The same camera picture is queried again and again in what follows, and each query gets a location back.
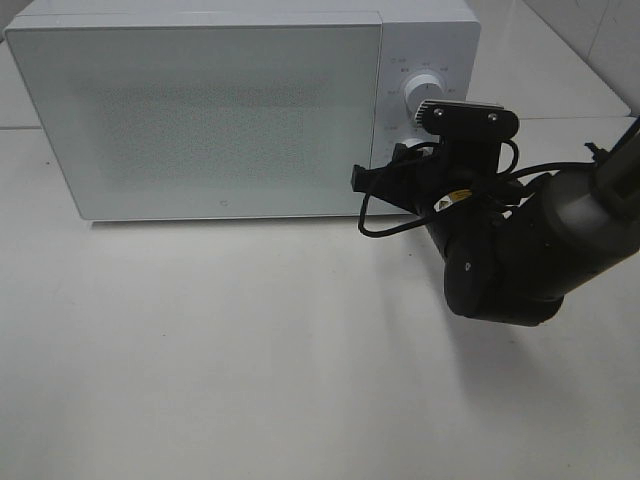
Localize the white microwave knob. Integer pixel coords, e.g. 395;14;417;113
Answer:
403;138;433;149
403;72;445;116

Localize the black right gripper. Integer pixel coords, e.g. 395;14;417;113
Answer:
350;139;502;216

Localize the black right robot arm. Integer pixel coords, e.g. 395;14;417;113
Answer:
351;104;639;326

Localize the black camera cable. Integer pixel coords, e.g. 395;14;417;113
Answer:
356;139;561;239

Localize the white microwave oven body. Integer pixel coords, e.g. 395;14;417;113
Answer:
9;0;484;224

